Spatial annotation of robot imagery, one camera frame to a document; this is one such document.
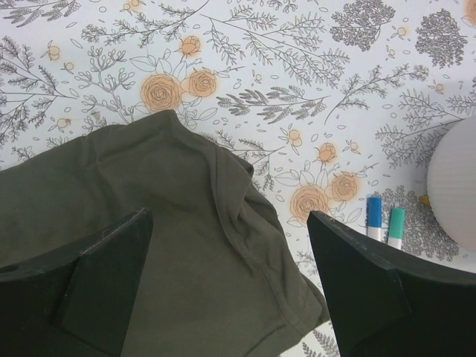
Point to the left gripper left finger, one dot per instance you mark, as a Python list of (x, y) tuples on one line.
[(76, 300)]

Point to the teal capped marker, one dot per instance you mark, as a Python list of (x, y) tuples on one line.
[(396, 228)]

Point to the white round organizer container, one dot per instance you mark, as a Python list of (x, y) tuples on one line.
[(451, 183)]

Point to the floral table mat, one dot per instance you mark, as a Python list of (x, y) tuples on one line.
[(330, 102)]

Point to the blue capped marker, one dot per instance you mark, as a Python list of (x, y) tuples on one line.
[(374, 218)]

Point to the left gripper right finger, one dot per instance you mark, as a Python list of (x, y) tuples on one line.
[(385, 302)]

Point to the dark green cloth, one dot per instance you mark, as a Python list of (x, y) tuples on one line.
[(219, 278)]

